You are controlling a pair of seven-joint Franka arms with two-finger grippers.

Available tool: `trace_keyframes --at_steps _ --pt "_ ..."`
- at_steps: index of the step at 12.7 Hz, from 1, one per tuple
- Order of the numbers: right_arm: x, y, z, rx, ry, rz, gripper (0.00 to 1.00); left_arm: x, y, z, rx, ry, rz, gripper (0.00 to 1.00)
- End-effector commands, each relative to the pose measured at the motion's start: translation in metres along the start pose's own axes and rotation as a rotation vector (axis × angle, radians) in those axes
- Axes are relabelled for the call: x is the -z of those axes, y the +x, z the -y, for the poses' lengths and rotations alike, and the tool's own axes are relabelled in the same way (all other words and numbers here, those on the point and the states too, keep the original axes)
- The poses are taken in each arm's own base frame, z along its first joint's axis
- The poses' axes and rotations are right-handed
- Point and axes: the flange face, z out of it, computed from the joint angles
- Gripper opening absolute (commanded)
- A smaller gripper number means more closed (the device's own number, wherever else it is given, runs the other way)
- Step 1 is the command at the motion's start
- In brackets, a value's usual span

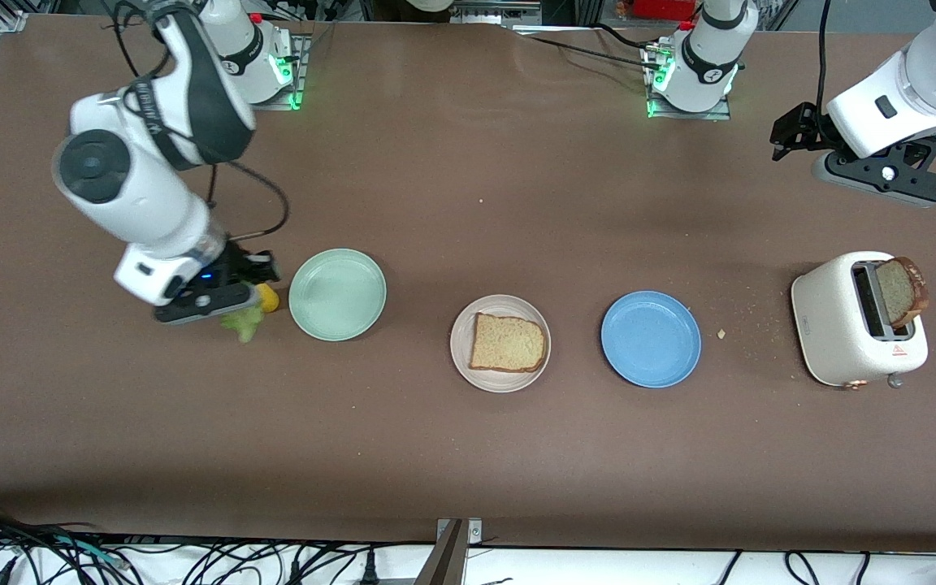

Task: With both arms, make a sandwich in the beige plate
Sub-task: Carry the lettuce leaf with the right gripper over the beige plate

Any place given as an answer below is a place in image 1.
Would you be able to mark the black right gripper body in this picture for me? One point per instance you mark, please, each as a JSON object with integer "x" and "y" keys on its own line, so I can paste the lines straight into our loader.
{"x": 240, "y": 264}

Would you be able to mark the yellow squeeze bottle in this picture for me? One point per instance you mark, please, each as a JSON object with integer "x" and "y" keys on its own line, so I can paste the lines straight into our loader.
{"x": 270, "y": 299}

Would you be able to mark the green lettuce leaf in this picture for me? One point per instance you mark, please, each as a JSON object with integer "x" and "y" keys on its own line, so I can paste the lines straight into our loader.
{"x": 244, "y": 325}

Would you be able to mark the dark crust bread slice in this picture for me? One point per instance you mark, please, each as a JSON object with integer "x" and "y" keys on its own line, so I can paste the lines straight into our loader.
{"x": 894, "y": 292}

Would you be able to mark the light brown bread slice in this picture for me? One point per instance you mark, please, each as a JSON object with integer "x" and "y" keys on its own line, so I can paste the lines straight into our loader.
{"x": 509, "y": 343}

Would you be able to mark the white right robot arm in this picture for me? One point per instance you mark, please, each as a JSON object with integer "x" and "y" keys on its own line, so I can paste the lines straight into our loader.
{"x": 143, "y": 187}

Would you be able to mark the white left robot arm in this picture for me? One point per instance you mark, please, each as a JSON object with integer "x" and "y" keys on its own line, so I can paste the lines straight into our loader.
{"x": 708, "y": 57}

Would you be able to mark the mint green plate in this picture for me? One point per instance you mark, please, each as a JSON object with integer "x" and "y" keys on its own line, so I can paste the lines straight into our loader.
{"x": 338, "y": 294}

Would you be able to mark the blue plate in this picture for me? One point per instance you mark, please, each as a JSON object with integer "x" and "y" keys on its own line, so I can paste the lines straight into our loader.
{"x": 651, "y": 339}

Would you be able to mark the beige plate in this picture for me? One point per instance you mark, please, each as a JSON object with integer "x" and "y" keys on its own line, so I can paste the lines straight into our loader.
{"x": 500, "y": 303}

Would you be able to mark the white toaster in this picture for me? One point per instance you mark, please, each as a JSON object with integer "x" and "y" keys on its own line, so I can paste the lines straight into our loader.
{"x": 829, "y": 325}

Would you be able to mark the red box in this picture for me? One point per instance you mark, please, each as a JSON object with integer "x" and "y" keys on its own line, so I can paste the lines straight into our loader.
{"x": 655, "y": 8}

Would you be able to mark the person in light clothing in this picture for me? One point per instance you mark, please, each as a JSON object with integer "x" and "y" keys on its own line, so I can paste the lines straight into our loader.
{"x": 431, "y": 4}

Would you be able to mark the black power plug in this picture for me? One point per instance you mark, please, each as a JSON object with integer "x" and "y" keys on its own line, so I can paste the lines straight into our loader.
{"x": 369, "y": 573}

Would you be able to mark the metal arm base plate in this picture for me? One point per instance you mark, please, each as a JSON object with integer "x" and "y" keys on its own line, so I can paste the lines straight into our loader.
{"x": 302, "y": 73}
{"x": 720, "y": 112}

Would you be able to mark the metal mount beam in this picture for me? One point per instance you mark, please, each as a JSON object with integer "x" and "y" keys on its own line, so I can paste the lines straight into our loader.
{"x": 444, "y": 561}

